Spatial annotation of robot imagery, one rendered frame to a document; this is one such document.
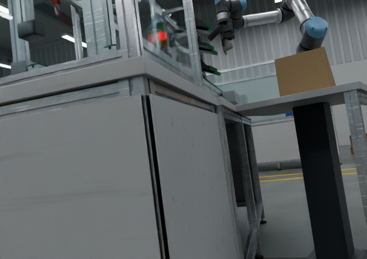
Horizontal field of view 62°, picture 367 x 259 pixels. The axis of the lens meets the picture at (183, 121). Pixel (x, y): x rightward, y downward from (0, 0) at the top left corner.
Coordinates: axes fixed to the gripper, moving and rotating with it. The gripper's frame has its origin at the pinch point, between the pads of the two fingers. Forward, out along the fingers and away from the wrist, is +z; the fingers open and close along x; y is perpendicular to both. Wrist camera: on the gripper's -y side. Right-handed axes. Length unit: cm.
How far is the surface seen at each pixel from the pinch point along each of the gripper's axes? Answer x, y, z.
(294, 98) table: -49, 32, 39
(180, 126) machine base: -127, 4, 49
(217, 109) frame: -79, 4, 41
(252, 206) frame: -7, 4, 93
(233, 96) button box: -23.9, 4.1, 31.1
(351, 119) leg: -55, 51, 52
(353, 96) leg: -55, 53, 43
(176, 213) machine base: -136, 4, 64
